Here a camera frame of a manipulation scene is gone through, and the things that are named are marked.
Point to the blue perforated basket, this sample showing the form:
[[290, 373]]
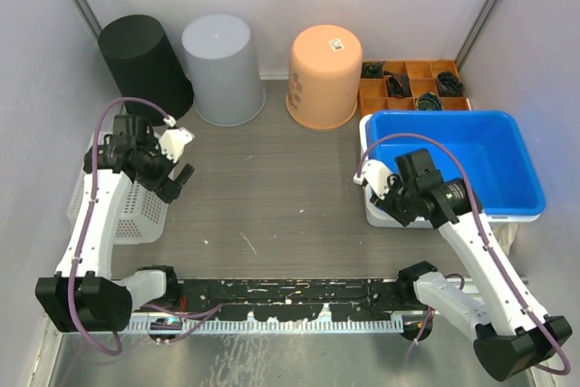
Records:
[[141, 220]]

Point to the dark rolled item right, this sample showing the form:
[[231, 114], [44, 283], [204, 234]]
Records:
[[449, 84]]

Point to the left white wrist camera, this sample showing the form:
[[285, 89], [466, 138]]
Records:
[[174, 140]]

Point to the orange compartment organizer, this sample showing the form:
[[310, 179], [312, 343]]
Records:
[[373, 97]]

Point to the white plastic tub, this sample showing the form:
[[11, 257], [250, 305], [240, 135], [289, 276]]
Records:
[[378, 218]]

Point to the black mounting rail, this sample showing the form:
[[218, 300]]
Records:
[[290, 300]]

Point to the beige cloth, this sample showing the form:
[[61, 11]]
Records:
[[505, 235]]

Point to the dark rolled item centre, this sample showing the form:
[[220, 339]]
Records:
[[397, 85]]

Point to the white cable duct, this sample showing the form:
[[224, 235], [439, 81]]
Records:
[[322, 325]]

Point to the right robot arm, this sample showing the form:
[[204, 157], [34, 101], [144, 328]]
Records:
[[509, 329]]

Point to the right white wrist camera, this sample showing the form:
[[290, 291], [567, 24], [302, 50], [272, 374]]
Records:
[[376, 175]]

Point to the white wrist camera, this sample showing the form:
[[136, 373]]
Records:
[[174, 140], [376, 175]]

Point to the dark rolled item far left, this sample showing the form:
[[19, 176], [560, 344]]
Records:
[[372, 70]]

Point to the blue plastic tub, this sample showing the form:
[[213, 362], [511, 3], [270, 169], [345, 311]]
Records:
[[489, 146]]

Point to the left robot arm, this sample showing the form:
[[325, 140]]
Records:
[[81, 292]]

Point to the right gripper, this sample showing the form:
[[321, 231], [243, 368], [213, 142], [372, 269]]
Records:
[[387, 204]]

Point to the black bucket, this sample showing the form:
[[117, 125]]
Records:
[[143, 63]]

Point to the dark rolled item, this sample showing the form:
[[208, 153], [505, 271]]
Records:
[[372, 70], [397, 85], [449, 84]]

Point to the grey bucket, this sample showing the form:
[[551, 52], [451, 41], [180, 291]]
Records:
[[222, 67]]

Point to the orange bucket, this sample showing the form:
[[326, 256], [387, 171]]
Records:
[[324, 73]]

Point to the yellow blue rolled item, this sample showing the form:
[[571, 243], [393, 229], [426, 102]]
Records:
[[429, 101]]

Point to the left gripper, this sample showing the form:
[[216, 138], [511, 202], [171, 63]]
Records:
[[165, 187]]

